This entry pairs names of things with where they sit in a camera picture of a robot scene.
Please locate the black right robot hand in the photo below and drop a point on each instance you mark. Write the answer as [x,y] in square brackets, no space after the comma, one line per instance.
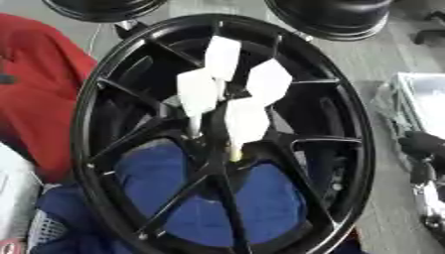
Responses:
[422,143]

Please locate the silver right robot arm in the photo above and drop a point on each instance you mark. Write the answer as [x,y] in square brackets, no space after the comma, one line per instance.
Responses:
[430,201]

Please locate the black round wheel rim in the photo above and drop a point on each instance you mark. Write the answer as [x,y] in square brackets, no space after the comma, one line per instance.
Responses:
[104,10]
[336,16]

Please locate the black spoked wheel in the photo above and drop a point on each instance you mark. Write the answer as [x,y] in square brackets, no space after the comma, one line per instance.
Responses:
[102,139]

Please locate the black office chair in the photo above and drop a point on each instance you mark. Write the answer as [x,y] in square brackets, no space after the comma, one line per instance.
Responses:
[431,31]

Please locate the person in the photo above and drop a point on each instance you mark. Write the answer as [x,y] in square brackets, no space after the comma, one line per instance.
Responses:
[40,99]

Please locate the white bag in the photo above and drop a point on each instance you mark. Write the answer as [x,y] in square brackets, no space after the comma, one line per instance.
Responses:
[14,191]

